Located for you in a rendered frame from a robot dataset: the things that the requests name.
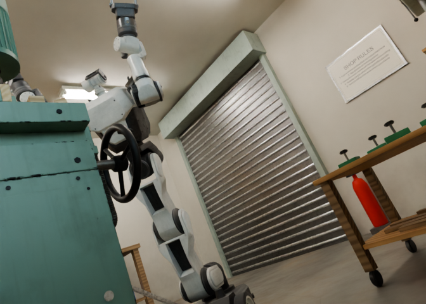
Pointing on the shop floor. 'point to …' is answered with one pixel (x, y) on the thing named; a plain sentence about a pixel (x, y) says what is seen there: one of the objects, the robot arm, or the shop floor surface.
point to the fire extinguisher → (369, 204)
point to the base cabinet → (60, 242)
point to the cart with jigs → (413, 226)
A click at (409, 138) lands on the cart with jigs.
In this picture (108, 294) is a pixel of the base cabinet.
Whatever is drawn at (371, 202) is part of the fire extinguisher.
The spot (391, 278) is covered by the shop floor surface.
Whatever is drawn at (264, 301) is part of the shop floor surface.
